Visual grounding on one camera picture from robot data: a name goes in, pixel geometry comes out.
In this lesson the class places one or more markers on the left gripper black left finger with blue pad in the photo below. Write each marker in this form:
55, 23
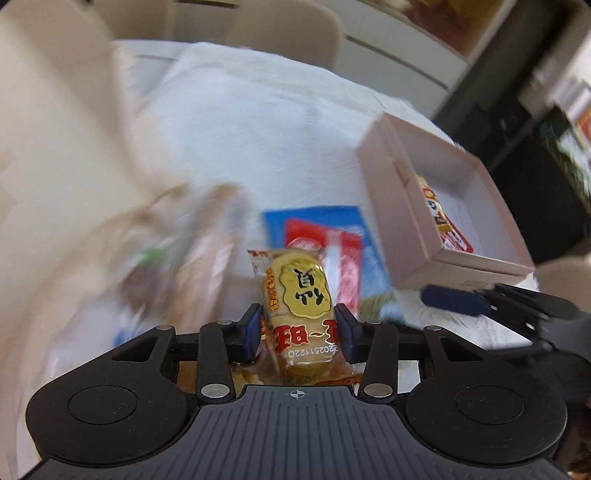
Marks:
222, 344

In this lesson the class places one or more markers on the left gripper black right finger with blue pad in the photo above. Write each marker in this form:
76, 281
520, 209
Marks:
376, 345

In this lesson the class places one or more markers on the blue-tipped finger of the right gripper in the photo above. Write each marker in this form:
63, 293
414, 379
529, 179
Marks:
470, 303

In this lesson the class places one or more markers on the blue snack packet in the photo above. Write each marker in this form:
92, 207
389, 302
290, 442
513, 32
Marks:
356, 273

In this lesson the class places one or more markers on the yellow rice cracker packet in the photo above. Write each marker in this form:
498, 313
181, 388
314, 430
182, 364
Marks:
299, 319

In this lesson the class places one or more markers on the long biscuit sleeve packet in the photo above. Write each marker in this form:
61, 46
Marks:
180, 282

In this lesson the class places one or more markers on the beige chair at right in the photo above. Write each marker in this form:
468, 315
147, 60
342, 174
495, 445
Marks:
568, 277

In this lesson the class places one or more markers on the snack packets in box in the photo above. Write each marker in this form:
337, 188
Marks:
449, 234

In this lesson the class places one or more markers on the pink cardboard box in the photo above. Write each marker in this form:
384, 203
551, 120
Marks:
392, 153

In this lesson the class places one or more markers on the beige dining chair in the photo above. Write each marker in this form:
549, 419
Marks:
303, 31

